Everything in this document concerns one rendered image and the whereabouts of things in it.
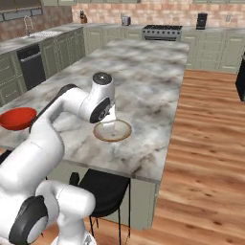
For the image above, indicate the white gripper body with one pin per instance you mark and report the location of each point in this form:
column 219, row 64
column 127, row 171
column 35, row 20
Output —
column 112, row 115

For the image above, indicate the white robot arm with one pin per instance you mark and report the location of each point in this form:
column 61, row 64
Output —
column 35, row 150

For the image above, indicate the pale bowl with brown rim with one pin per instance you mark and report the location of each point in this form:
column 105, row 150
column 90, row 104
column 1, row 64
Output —
column 122, row 132

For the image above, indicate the black stool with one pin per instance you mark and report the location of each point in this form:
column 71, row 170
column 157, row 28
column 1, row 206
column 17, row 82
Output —
column 106, row 191
column 4, row 156

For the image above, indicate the pale green island counter base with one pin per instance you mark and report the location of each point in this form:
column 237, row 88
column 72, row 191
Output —
column 143, row 204

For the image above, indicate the red bowl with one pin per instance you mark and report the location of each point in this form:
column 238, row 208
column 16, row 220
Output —
column 16, row 118

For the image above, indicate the pale green cupboard run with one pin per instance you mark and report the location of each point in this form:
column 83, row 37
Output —
column 60, row 51
column 105, row 36
column 213, row 49

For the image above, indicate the black dishwasher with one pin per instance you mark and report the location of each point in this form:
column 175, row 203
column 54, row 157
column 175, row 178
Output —
column 31, row 67

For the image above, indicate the silver toaster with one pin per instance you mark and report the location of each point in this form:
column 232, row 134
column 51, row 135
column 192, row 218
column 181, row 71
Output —
column 125, row 20

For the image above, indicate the steel stove with black hob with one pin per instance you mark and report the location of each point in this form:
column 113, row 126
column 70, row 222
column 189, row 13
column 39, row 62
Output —
column 161, row 32

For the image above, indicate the brown knife block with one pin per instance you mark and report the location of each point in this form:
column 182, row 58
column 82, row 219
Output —
column 83, row 17

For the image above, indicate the steel sink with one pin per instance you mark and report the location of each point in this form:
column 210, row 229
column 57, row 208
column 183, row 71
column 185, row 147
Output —
column 43, row 34

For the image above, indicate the steel tap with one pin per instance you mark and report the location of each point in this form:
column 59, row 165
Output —
column 26, row 22

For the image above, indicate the black appliance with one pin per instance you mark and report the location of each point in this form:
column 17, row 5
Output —
column 241, row 79

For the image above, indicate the pale green wall cupboards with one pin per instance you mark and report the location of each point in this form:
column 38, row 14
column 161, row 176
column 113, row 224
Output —
column 220, row 1
column 89, row 2

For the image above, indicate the window with grey frame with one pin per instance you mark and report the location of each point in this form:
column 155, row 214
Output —
column 19, row 9

